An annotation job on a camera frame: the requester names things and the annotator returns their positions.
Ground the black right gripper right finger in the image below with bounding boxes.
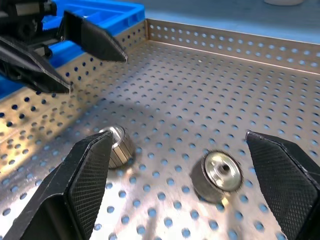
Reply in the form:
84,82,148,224
245,131,320,240

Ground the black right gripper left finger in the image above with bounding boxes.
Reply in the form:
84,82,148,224
3,130,114,240

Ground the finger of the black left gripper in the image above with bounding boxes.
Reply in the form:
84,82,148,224
57,10,129,64
0,36,74,95

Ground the blue plastic tray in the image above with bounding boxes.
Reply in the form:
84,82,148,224
0,0,146,101

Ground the perforated steel tray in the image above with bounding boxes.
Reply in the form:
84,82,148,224
0,17,320,240

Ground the ribbed metal roller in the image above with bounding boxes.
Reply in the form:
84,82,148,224
98,125,137,170

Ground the metal roller with black rim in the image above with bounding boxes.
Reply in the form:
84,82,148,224
190,149,244,204

